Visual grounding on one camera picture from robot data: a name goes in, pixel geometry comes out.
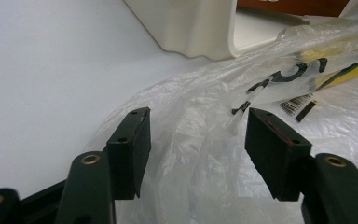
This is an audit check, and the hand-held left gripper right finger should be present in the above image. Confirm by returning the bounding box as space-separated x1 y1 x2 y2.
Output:
244 107 313 203

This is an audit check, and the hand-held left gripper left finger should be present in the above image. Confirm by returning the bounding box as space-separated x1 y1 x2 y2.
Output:
105 106 153 201

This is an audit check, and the clear plastic bag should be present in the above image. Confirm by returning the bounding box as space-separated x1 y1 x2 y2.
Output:
85 11 358 224

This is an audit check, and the cream plastic bin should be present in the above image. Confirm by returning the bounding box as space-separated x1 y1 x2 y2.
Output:
123 0 311 62

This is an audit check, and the red-brown food packet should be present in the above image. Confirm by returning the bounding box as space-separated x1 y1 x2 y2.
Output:
236 0 351 19

